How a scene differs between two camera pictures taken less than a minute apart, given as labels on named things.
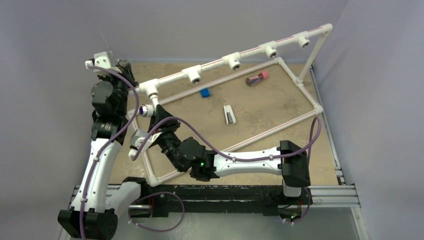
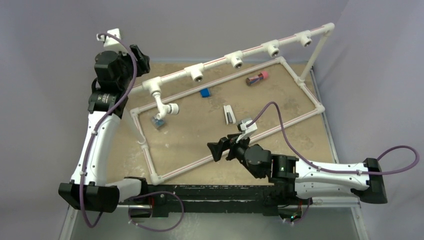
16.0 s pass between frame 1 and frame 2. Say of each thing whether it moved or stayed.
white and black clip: stayed
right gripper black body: moved
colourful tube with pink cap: stayed
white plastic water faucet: moved
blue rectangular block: stayed
